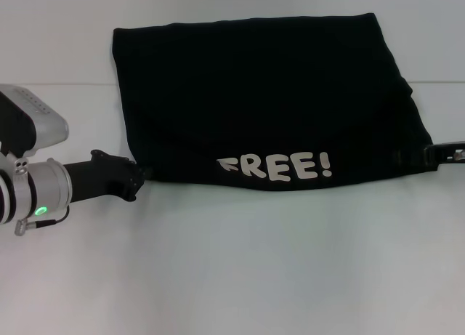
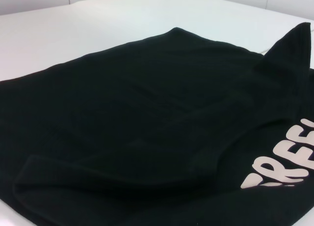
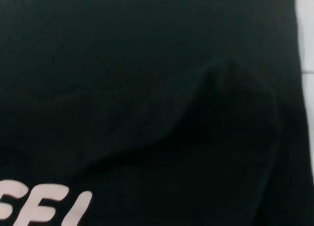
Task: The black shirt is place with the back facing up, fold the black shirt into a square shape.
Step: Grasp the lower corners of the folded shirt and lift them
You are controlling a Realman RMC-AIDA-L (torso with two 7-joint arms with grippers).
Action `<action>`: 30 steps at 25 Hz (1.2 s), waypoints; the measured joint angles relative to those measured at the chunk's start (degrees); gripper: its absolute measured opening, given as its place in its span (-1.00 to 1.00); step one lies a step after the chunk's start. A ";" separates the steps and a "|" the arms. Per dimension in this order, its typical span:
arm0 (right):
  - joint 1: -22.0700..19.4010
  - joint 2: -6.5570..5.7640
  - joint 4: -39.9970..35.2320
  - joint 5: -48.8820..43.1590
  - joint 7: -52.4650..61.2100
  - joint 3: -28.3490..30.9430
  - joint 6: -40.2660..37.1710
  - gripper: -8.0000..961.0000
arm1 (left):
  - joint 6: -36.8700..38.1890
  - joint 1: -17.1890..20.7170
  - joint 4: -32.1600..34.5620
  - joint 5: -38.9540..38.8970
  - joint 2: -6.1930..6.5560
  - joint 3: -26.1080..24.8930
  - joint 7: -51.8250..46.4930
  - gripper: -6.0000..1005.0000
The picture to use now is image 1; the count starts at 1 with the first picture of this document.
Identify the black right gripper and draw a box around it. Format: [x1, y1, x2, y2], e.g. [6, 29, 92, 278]
[422, 140, 465, 168]

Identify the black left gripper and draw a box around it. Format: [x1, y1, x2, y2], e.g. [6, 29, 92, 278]
[62, 149, 154, 204]

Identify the black shirt with FREE print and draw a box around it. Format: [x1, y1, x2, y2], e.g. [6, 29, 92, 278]
[110, 12, 435, 193]

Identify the left gripper cable with plug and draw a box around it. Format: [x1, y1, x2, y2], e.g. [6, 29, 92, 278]
[13, 206, 71, 236]

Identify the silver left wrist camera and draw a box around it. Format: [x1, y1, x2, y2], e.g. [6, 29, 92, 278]
[0, 84, 70, 177]

